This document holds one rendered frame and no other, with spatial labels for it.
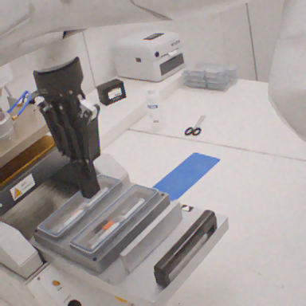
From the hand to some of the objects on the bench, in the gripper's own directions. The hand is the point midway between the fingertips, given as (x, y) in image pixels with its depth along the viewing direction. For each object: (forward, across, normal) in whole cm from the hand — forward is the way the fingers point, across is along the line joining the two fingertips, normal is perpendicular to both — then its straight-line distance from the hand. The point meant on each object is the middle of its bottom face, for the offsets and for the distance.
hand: (86, 176), depth 75 cm
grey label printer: (+28, -66, +98) cm, 121 cm away
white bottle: (+32, -39, +65) cm, 82 cm away
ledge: (+32, -65, +68) cm, 99 cm away
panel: (+32, +2, 0) cm, 32 cm away
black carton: (+28, -64, +71) cm, 100 cm away
